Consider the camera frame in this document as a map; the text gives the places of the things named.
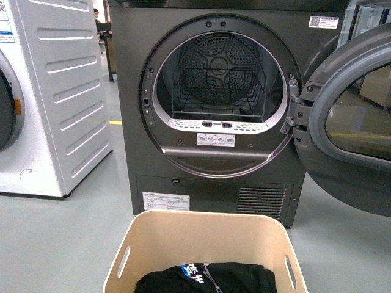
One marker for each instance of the beige plastic laundry hamper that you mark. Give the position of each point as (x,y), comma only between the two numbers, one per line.
(158,239)

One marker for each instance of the dark grey tumble dryer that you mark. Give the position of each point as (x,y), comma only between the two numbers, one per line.
(207,93)

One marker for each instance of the black printed t-shirt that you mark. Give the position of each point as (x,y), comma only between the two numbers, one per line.
(209,277)

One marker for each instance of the white washing machine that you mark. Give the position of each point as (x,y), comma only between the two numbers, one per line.
(54,120)

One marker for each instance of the dark grey dryer door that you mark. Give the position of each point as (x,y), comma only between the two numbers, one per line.
(342,123)

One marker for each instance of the person in background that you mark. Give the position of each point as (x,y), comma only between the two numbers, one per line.
(96,14)

